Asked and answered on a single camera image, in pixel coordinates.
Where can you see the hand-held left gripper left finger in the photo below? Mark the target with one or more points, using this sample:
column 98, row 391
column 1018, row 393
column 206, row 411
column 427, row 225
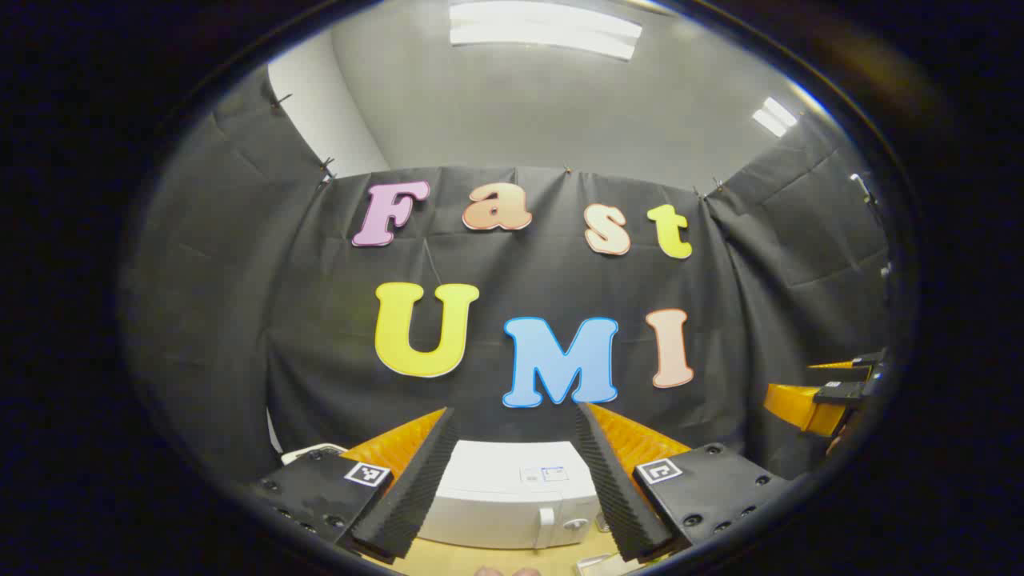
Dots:
column 408, row 488

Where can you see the long ceiling light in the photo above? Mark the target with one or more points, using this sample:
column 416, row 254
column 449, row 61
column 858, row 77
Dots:
column 544, row 28

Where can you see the small ceiling light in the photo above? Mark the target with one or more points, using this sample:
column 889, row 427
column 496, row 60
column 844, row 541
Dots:
column 774, row 116

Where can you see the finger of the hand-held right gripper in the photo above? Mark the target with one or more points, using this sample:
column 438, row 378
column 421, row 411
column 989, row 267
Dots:
column 856, row 362
column 800, row 408

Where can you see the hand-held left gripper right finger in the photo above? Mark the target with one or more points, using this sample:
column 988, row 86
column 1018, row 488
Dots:
column 620, row 496

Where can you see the white microwave oven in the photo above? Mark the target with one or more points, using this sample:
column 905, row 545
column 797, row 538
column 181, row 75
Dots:
column 496, row 512

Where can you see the black backdrop cloth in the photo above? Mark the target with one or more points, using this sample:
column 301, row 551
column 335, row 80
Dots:
column 320, row 320

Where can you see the white toaster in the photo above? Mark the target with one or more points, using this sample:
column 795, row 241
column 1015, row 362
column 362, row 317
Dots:
column 308, row 453

